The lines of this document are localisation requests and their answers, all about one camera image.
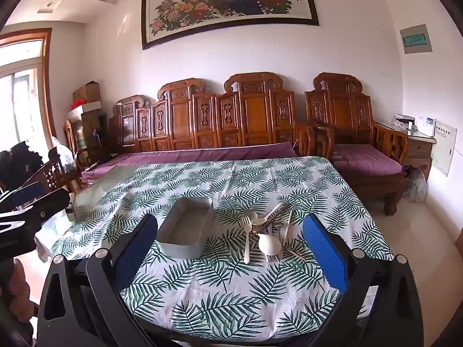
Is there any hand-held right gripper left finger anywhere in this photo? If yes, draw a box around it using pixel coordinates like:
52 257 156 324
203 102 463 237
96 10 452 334
36 213 160 347

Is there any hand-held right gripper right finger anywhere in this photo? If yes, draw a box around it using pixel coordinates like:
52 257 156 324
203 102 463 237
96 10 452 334
301 213 424 347

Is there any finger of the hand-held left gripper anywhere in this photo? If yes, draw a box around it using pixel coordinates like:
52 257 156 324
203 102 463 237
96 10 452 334
20 188 71 223
0 181 46 212

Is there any wooden chopstick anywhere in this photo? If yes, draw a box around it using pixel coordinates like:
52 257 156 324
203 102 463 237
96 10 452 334
280 248 307 261
252 210 288 235
282 209 293 244

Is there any grey rectangular tray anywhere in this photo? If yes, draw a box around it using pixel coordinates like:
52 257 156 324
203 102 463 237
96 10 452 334
156 198 215 260

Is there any wide cream plastic spoon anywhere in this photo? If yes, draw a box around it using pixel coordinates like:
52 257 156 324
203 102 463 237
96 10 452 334
251 204 283 226

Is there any cream plastic fork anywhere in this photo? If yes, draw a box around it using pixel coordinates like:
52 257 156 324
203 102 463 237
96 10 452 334
242 216 252 264

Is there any person's left hand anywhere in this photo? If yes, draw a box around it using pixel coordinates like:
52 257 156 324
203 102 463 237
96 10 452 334
0 258 32 308

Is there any black bag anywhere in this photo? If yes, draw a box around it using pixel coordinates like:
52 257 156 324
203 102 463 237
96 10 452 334
0 141 44 189

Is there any wooden chair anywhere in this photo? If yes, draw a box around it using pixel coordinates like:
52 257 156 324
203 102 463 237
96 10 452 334
22 146 84 196

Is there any white plastic bag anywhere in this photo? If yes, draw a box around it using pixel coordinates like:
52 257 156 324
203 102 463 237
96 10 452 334
49 136 76 170

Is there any dark brown box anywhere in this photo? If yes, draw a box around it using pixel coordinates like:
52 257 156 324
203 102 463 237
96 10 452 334
80 110 107 145

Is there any leaf print tablecloth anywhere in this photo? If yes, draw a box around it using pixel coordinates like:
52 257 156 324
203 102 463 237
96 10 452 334
51 156 395 344

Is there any white cardboard box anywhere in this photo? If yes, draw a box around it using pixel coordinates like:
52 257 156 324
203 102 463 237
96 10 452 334
67 102 102 123

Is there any purple armchair cushion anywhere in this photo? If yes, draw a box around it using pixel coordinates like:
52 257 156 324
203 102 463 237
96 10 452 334
333 144 403 175

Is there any purple sofa cushion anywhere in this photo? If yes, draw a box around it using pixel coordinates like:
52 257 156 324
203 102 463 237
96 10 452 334
81 142 299 179

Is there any clear plastic bag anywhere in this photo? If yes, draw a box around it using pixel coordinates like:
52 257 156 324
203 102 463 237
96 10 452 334
403 168 428 203

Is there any brown cardboard box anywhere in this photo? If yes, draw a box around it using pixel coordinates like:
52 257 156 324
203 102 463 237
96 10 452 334
73 81 101 105

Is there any wooden side table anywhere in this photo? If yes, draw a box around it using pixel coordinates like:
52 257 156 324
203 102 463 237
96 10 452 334
380 121 436 181

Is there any carved wooden armchair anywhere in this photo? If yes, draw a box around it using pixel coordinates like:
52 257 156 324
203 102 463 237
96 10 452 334
304 73 409 216

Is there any carved wooden sofa bench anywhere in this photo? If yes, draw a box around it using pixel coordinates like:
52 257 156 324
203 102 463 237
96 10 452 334
109 72 315 160

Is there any framed peacock painting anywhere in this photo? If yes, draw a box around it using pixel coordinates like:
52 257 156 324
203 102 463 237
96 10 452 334
141 0 320 50

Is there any wooden door frame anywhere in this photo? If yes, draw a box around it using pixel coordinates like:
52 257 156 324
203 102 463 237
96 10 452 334
0 28 56 152

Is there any white wall electrical panel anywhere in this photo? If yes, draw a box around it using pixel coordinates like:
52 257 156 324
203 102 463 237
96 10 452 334
431 119 453 176

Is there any green label wall box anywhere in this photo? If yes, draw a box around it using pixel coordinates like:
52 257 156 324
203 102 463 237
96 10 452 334
400 25 433 55

